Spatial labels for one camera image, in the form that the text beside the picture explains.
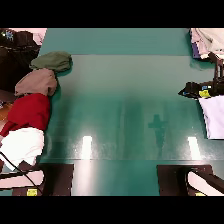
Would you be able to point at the green T-shirt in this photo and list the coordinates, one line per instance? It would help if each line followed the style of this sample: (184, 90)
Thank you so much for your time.
(53, 60)

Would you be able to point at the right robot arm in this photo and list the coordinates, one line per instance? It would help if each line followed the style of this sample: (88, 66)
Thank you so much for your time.
(218, 85)

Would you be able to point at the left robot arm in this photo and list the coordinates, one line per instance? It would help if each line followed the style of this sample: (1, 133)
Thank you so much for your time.
(20, 178)

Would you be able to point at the red garment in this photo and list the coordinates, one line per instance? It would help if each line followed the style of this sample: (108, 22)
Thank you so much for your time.
(30, 111)

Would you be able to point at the dark mounting plate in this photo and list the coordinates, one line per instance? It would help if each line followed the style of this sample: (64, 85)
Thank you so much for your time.
(171, 180)
(60, 180)

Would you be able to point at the white garment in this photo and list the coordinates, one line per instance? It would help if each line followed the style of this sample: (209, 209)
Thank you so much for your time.
(215, 116)
(21, 146)

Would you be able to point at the black garment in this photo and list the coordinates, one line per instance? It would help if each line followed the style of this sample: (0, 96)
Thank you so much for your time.
(18, 61)

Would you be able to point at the pale pink garment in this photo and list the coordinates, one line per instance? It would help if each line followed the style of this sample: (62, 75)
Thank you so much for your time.
(39, 34)

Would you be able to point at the cream garment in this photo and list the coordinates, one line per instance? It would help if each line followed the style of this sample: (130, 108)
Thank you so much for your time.
(211, 39)

